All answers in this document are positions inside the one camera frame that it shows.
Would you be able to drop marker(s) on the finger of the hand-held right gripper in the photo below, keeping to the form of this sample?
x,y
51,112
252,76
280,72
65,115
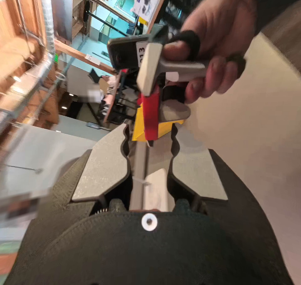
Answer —
x,y
149,69
174,111

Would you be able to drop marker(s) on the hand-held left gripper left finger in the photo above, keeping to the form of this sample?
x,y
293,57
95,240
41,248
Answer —
x,y
101,172

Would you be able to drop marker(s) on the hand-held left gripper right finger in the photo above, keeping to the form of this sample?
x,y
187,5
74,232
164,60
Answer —
x,y
200,172

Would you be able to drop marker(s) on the red toy block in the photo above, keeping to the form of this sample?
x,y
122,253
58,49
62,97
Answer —
x,y
150,116

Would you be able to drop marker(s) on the person's right forearm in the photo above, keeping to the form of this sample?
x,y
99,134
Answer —
x,y
277,3

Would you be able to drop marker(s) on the person's right hand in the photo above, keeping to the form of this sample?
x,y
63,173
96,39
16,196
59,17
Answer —
x,y
225,17

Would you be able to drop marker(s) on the yellow plastic bin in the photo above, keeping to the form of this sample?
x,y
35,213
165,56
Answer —
x,y
140,130

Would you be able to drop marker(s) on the wooden beam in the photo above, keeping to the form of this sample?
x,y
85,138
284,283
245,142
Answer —
x,y
84,57

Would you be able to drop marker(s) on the white cardboard box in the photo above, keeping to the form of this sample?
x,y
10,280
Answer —
x,y
146,1

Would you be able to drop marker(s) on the silver ventilation duct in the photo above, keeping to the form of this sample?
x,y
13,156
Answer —
x,y
33,78

